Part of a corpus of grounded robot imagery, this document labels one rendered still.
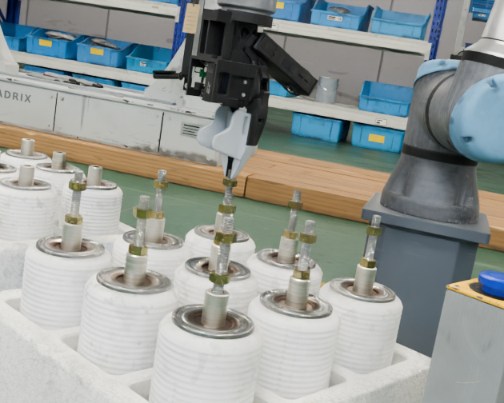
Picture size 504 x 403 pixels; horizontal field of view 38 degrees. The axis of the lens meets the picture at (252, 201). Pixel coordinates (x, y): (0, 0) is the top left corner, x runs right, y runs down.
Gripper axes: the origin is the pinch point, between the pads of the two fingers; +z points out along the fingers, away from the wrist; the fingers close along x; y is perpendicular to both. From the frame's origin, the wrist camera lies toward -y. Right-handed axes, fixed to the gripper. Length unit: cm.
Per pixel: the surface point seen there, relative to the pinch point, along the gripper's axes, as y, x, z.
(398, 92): -346, -328, -8
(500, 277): -4.1, 40.8, 1.4
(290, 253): -1.8, 12.5, 8.1
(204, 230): 2.7, -1.2, 9.0
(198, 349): 21.4, 31.8, 10.2
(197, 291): 13.3, 16.8, 10.7
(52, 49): -133, -496, 2
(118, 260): 16.8, 3.6, 11.4
